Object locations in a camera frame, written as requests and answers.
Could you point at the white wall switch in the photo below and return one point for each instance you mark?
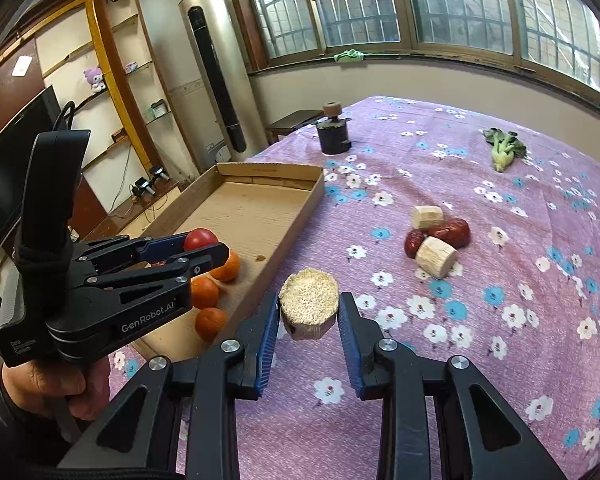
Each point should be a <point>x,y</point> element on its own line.
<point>21,65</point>

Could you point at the orange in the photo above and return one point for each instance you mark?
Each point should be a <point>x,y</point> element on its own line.
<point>211,325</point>
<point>227,267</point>
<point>204,293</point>

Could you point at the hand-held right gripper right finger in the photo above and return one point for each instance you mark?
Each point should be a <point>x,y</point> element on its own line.
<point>350,345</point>

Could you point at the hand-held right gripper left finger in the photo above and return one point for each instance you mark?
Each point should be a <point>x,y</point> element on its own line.
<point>267,340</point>

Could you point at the tower air conditioner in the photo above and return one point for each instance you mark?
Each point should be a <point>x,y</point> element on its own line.
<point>215,70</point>

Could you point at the black cylinder with wooden knob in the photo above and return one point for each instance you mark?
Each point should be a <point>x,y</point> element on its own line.
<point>334,136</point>

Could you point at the large red date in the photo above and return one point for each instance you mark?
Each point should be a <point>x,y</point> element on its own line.
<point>454,232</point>

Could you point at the small red date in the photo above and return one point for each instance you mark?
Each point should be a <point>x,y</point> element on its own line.
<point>413,243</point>

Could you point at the green cloth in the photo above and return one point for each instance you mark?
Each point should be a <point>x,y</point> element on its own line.
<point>349,55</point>

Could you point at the dark wooden bench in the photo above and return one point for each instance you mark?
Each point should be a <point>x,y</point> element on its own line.
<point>292,122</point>

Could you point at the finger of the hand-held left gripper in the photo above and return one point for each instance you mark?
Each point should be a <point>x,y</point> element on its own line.
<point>165,246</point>
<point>200,260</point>

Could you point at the cardboard box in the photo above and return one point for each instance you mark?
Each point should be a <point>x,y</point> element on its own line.
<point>250,210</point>

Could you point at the barred wooden-frame window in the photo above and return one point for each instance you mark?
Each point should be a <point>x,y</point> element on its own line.
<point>360,5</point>

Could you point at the yellow-framed wall shelf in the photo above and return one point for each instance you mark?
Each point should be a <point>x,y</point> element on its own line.
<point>100,40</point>

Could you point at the purple floral tablecloth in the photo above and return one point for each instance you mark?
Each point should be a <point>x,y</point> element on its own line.
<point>480,310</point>

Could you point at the black television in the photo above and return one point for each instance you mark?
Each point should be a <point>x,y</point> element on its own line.
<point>10,160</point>

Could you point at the green box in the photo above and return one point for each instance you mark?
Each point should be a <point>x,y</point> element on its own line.
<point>158,109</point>

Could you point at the peeled sugarcane piece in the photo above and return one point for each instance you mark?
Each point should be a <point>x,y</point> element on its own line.
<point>427,217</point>
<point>309,300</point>
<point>436,257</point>

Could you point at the purple plush toy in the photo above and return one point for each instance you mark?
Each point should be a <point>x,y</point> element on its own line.
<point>94,79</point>

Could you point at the green bok choy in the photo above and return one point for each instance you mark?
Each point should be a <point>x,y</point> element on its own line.
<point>502,150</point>

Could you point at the person's left forearm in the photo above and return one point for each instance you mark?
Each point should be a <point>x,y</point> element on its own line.
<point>15,430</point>

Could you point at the red tomato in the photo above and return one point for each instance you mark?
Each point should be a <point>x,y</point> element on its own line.
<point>200,238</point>

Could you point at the person's left hand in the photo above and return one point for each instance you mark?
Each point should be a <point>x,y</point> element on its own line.
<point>45,385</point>

